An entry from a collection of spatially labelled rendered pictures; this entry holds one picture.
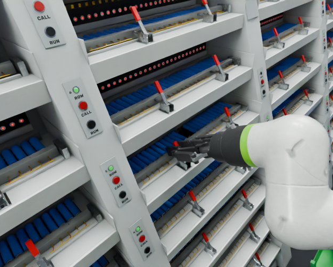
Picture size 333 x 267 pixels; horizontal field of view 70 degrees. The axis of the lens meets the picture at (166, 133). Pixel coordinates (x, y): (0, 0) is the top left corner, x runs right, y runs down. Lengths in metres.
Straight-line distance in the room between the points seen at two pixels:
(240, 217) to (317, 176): 0.67
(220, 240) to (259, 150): 0.60
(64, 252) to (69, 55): 0.43
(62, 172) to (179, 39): 0.45
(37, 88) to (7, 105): 0.06
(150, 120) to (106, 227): 0.29
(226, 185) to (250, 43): 0.53
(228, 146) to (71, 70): 0.36
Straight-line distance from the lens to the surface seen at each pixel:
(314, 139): 0.45
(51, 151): 0.58
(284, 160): 0.45
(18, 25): 0.51
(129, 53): 0.59
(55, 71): 0.51
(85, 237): 0.65
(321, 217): 0.46
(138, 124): 0.63
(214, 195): 0.91
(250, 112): 1.03
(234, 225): 1.06
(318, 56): 1.64
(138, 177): 0.70
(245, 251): 1.22
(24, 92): 0.50
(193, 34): 0.74
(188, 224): 0.83
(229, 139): 0.52
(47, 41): 0.52
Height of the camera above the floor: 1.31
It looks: 21 degrees down
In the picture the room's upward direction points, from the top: 18 degrees counter-clockwise
